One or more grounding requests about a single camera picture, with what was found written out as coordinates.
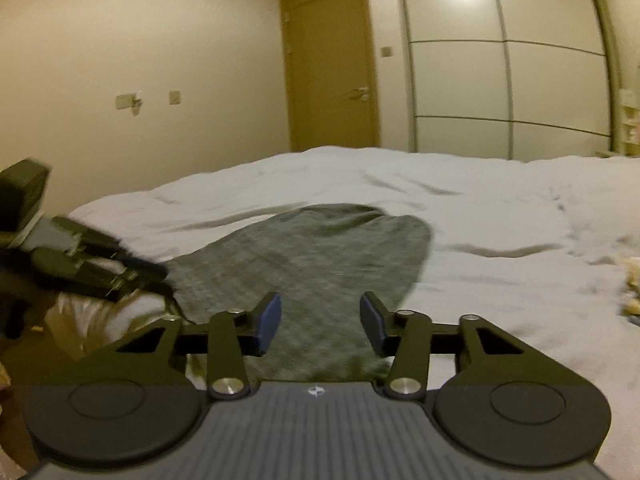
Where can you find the beige room door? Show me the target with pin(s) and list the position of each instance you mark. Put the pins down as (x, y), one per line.
(330, 60)

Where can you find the white shelf unit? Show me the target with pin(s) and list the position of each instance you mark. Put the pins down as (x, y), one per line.
(629, 125)

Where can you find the bed with white duvet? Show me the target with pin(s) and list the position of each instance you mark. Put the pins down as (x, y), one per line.
(500, 240)

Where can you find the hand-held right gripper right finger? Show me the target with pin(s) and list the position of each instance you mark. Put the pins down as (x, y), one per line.
(372, 321)

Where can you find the beige wall plate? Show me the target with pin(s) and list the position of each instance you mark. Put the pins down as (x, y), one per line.
(174, 97)

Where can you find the wall light switch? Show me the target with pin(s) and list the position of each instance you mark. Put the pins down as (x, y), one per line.
(386, 51)

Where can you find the translucent plastic bag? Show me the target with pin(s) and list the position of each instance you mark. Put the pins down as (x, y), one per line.
(90, 325)

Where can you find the yellow cloth item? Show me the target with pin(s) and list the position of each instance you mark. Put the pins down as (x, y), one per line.
(631, 285)

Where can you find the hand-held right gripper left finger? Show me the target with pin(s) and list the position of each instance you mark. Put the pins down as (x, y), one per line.
(268, 321)

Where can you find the grey-green knit garment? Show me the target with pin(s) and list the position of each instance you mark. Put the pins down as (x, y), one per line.
(320, 260)

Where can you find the wall socket with plug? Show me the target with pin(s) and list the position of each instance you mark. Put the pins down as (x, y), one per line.
(126, 102)

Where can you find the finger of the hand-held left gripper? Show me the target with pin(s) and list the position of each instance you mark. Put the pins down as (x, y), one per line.
(107, 285)
(112, 250)

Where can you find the white sliding-door wardrobe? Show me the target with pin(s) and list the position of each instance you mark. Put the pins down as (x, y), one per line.
(500, 70)

